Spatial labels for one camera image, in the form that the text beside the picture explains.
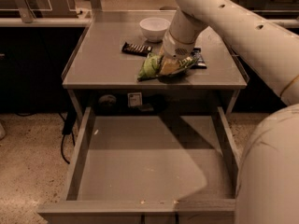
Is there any round dark knob object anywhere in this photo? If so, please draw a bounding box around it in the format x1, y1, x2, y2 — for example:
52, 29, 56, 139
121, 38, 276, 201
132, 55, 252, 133
98, 94, 117, 109

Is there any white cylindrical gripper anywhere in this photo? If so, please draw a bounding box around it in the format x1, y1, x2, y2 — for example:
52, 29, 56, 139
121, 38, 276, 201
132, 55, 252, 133
159, 31, 195, 76

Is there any open grey top drawer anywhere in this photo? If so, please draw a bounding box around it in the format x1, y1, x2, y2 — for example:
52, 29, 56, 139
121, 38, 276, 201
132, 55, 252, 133
37, 108, 238, 224

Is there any white ceramic bowl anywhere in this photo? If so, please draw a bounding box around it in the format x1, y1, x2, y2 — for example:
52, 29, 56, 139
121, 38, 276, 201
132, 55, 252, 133
139, 17, 170, 43

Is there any dark striped snack bar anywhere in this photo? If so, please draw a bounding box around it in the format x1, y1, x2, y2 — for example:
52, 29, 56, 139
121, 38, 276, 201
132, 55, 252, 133
121, 42, 152, 57

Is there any white label card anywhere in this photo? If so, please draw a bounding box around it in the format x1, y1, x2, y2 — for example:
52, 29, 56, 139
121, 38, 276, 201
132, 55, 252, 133
127, 92, 142, 107

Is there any green jalapeno chip bag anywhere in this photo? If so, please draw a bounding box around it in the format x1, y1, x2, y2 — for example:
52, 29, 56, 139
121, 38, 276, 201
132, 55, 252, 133
137, 53, 195, 81

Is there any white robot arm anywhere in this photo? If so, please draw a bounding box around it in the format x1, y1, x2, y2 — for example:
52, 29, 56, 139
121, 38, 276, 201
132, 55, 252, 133
163, 0, 299, 224

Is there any dark blue snack wrapper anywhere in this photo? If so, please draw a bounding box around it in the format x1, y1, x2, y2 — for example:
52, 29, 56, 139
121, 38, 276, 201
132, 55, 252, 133
191, 48, 206, 69

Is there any grey cabinet with top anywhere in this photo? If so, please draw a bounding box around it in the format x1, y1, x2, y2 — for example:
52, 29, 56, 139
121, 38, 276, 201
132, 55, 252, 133
63, 10, 247, 119

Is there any white horizontal rail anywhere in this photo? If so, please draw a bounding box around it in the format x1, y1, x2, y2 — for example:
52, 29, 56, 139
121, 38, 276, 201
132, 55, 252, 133
0, 18, 92, 27

